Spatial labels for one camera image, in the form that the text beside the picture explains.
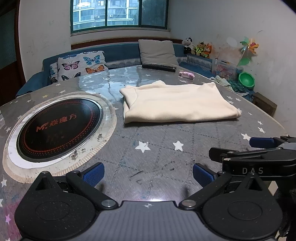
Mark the brown cardboard box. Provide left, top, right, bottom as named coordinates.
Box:
left=252, top=92, right=277, bottom=116

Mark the large butterfly print pillow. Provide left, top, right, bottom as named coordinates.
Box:
left=57, top=51, right=109, bottom=81

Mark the grey cushion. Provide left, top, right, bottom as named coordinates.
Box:
left=138, top=39, right=179, bottom=66

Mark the dark wooden door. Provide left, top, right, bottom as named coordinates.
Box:
left=0, top=5, right=26, bottom=93

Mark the small butterfly print pillow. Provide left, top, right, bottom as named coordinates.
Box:
left=49, top=62, right=59, bottom=84

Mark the cream sweatshirt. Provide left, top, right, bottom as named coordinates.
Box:
left=120, top=80, right=242, bottom=124

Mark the blue sofa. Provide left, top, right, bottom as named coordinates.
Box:
left=16, top=42, right=255, bottom=99

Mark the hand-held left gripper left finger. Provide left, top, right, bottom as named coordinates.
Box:
left=34, top=162, right=118, bottom=210

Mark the green plastic bowl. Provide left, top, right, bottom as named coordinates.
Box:
left=239, top=72, right=255, bottom=88

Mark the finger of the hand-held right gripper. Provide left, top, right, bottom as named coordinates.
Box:
left=250, top=136, right=296, bottom=150
left=209, top=144, right=285, bottom=163

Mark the panda plush toy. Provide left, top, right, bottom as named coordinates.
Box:
left=182, top=37, right=194, bottom=54

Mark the grey star print tablecloth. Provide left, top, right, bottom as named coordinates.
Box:
left=0, top=65, right=288, bottom=241

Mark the green plaid cloth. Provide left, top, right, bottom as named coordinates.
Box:
left=228, top=80, right=249, bottom=96

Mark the clear plastic toy box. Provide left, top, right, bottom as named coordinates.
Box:
left=211, top=59, right=243, bottom=78

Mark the orange fox plush toy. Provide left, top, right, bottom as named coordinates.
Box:
left=202, top=43, right=213, bottom=58

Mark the black remote control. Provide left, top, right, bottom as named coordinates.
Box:
left=142, top=64, right=176, bottom=72

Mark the round black induction cooktop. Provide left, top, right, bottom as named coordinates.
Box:
left=8, top=97, right=116, bottom=169

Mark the pale crumpled cloth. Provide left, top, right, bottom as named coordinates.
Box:
left=210, top=75, right=233, bottom=87

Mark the colourful pinwheel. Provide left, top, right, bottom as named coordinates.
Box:
left=238, top=36, right=259, bottom=67

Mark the plush toy with yellow vest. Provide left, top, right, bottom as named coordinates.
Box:
left=193, top=41, right=207, bottom=57

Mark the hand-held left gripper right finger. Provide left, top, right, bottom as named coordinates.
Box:
left=179, top=163, right=266, bottom=208

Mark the green framed window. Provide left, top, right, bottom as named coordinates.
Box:
left=70, top=0, right=170, bottom=33

